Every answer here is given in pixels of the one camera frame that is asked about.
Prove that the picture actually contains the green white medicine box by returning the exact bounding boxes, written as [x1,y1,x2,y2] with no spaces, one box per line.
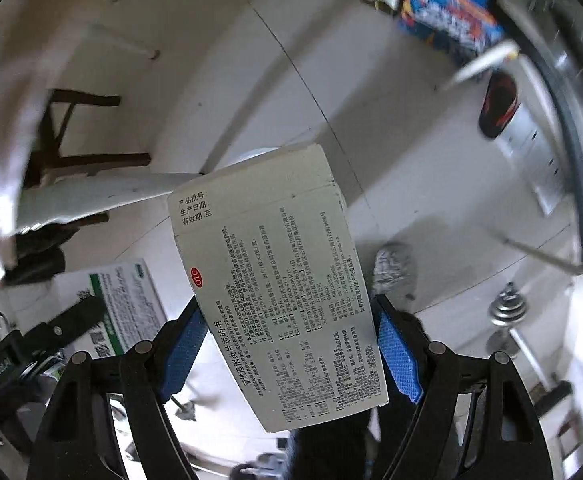
[52,259,167,359]

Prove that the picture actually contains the white round trash bin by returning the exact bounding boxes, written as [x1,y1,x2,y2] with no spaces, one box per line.
[229,146,278,166]

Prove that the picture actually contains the chrome dumbbell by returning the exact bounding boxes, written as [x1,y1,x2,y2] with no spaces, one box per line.
[489,282,557,392]

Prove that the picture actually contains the white table leg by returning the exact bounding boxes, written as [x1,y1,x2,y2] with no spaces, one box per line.
[14,174,200,233]
[433,39,520,91]

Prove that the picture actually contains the person's dark trouser legs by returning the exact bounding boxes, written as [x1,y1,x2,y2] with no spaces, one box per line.
[282,384,416,479]

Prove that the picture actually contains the dark wooden chair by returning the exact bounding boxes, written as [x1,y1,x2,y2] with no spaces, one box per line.
[20,88,152,187]

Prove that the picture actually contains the right grey fuzzy slipper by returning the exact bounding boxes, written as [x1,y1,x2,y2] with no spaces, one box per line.
[372,242,417,301]

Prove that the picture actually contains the red black sandal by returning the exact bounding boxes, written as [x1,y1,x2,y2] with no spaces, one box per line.
[478,70,519,140]

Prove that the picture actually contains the colourful blue toy box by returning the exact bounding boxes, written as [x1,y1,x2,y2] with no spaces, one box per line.
[400,0,504,54]

